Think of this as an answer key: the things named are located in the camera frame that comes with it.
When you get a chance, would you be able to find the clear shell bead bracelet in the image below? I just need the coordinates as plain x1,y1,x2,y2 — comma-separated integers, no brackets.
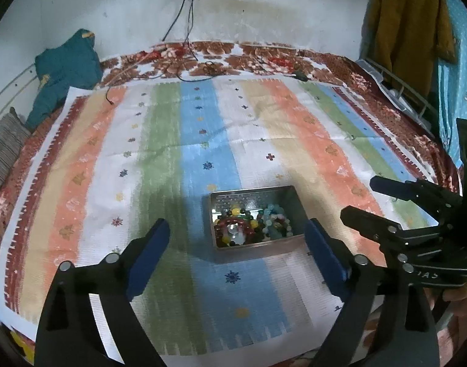
258,218,291,239

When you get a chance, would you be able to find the black and yellow bead bracelet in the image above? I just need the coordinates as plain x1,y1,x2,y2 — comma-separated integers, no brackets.
215,207,265,247

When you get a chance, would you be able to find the metal bed frame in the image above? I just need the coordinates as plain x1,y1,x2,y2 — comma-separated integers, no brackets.
0,64,40,117

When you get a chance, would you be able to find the white metal bed rail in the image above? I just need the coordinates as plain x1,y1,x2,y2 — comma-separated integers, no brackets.
355,58,438,124

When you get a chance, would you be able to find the person's right hand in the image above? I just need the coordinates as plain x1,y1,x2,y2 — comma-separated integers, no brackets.
442,280,467,318

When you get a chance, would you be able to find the blue printed curtain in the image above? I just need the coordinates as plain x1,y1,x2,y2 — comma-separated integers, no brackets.
434,0,467,169

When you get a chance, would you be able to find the mustard hanging coat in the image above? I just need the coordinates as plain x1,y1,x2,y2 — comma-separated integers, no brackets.
364,0,457,101

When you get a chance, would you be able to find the silver metal box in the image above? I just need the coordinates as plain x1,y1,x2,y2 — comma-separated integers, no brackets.
200,185,310,265

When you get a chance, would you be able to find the floral bedsheet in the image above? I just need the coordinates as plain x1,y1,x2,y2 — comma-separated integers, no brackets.
0,40,467,367

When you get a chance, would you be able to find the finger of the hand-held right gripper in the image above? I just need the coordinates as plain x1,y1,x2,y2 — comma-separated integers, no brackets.
370,175,464,219
340,205,441,246

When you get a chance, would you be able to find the striped pillow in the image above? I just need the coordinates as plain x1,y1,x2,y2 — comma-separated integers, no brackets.
0,112,32,196

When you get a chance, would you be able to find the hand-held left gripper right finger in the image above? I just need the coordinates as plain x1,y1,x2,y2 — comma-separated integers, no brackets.
304,218,441,367

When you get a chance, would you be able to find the teal jacket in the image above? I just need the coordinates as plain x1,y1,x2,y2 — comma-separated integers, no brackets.
25,28,103,131

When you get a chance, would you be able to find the black cable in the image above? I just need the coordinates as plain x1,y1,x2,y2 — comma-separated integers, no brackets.
103,0,226,106
162,0,189,43

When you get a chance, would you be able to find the dark red bead bracelet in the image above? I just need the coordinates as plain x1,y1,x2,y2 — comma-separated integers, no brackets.
214,216,258,242

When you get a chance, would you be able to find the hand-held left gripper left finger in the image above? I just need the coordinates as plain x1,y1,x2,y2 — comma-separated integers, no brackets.
35,218,171,367

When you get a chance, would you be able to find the light blue bead bracelet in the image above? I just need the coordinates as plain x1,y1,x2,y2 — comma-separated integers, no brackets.
256,203,296,238

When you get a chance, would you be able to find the striped woven mat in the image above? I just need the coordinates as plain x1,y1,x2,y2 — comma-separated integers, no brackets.
0,76,441,357

